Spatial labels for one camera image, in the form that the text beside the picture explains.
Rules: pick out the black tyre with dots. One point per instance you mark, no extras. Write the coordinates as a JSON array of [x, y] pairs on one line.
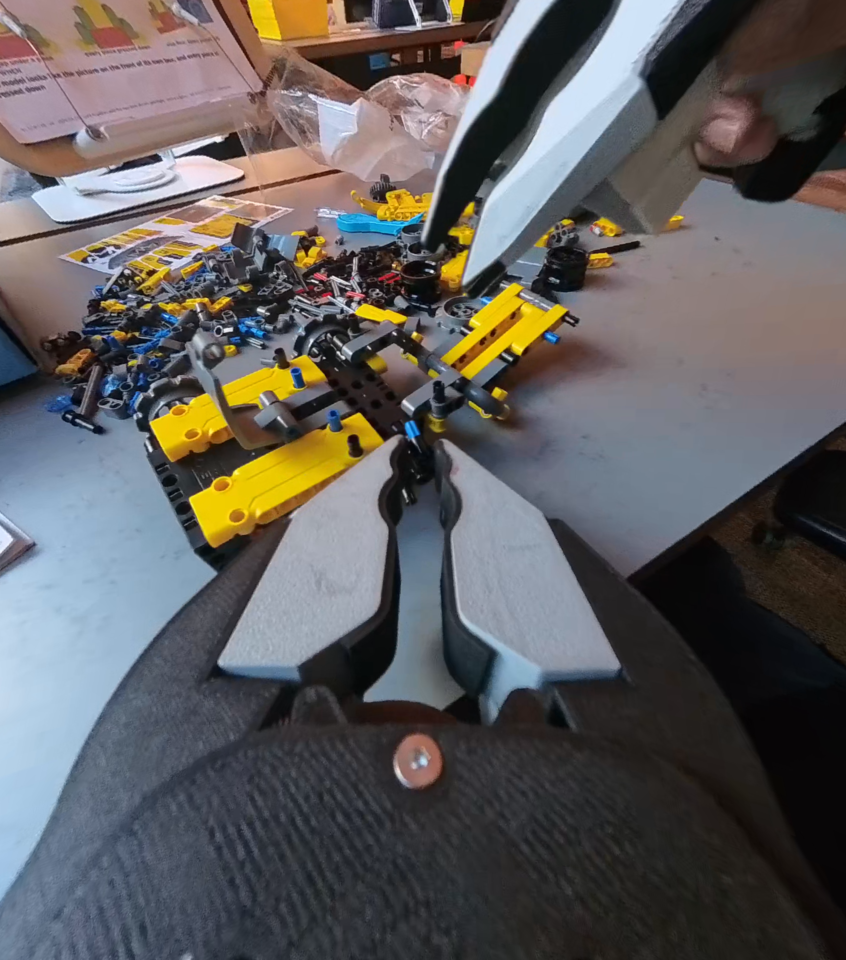
[[421, 279]]

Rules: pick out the black gear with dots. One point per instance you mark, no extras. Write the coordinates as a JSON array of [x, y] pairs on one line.
[[384, 185]]

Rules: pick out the small yellow block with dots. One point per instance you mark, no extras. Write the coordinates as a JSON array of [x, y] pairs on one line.
[[607, 226]]

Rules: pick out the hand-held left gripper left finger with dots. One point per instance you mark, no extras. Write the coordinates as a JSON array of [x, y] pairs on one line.
[[310, 592]]

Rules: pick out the yellow wedge panel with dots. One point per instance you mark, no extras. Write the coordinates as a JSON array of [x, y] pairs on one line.
[[382, 313]]

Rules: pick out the light blue brick separator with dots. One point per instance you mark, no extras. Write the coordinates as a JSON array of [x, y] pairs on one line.
[[370, 222]]

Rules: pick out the black office chair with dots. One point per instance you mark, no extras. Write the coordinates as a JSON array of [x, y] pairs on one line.
[[843, 517]]

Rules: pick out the clear plastic bag black piece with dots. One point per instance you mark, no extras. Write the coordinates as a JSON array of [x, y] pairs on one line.
[[423, 105]]

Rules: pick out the wooden background table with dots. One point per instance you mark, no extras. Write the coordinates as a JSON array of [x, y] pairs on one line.
[[393, 34]]

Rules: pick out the long black pin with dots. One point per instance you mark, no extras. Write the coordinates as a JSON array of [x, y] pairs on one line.
[[83, 421]]

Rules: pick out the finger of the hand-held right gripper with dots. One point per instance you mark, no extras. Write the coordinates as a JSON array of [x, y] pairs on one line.
[[483, 112], [580, 150]]

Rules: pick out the short black axle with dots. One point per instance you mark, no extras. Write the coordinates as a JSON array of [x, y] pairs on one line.
[[618, 246]]

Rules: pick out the yellow sticker sheet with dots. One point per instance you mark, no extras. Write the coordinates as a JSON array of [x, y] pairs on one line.
[[168, 232]]

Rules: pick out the white rounded board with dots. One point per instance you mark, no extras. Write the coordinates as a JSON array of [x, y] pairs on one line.
[[138, 187]]

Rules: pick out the pile of small building pieces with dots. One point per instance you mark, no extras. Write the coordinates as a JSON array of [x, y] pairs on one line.
[[190, 315]]

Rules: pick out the black spoked wheel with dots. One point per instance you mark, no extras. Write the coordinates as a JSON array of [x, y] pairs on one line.
[[565, 268]]

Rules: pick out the grey wheel hub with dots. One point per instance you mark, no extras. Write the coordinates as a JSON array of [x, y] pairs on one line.
[[462, 311], [412, 236]]

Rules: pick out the grey desk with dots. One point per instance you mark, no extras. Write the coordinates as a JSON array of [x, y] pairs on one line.
[[693, 375]]

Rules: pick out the person's right hand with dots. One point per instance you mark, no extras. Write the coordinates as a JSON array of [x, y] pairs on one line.
[[813, 37]]

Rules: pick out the clear plastic bag white label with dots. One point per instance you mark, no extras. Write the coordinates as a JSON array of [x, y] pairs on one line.
[[355, 127]]

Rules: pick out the yellow plastic bin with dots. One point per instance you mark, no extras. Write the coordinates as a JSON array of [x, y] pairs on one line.
[[288, 19]]

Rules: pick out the printed instruction sheet stand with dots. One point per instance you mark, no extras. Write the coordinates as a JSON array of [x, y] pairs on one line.
[[93, 60]]

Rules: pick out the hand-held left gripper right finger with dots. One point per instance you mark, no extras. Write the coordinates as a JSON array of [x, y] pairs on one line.
[[528, 592]]

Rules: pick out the heap of yellow beams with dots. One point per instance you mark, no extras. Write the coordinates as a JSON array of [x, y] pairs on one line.
[[400, 201]]

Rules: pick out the translucent blue round piece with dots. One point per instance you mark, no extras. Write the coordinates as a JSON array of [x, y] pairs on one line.
[[55, 403]]

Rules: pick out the person's dark clothed legs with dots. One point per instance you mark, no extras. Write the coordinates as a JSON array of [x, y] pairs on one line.
[[805, 750]]

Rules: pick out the yellow black toy vehicle model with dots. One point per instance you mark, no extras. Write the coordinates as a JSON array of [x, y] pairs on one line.
[[273, 465]]

